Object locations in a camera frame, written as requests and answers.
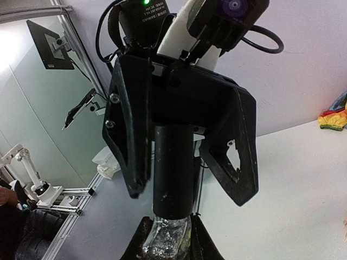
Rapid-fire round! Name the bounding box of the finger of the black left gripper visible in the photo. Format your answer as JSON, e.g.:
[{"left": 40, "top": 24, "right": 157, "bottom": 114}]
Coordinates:
[
  {"left": 102, "top": 55, "right": 151, "bottom": 199},
  {"left": 200, "top": 87, "right": 259, "bottom": 206}
]

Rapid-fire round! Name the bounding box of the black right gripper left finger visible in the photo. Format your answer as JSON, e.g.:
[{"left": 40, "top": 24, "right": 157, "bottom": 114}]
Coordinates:
[{"left": 120, "top": 217, "right": 153, "bottom": 260}]

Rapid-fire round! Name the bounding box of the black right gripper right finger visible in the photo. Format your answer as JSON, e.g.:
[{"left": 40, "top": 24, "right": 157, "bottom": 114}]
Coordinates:
[{"left": 190, "top": 214, "right": 224, "bottom": 260}]

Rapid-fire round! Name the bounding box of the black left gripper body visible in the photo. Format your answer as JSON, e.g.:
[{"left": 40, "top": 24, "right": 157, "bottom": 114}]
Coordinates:
[{"left": 144, "top": 58, "right": 244, "bottom": 132}]

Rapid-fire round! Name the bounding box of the glitter nail polish bottle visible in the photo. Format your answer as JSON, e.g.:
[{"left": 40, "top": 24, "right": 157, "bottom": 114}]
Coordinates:
[{"left": 142, "top": 215, "right": 192, "bottom": 260}]

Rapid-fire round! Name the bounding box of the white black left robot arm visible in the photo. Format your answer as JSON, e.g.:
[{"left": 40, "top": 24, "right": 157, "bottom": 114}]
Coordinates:
[{"left": 102, "top": 1, "right": 259, "bottom": 212}]

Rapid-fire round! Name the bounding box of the rainbow colored sleeve cloth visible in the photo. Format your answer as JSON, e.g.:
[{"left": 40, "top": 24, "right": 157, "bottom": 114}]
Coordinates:
[{"left": 317, "top": 92, "right": 346, "bottom": 132}]

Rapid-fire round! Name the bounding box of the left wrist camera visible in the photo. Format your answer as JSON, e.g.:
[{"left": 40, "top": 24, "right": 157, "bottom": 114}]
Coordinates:
[{"left": 157, "top": 1, "right": 269, "bottom": 71}]

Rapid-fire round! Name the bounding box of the black wall monitor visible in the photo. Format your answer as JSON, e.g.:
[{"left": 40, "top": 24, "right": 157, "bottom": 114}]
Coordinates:
[{"left": 26, "top": 20, "right": 74, "bottom": 70}]

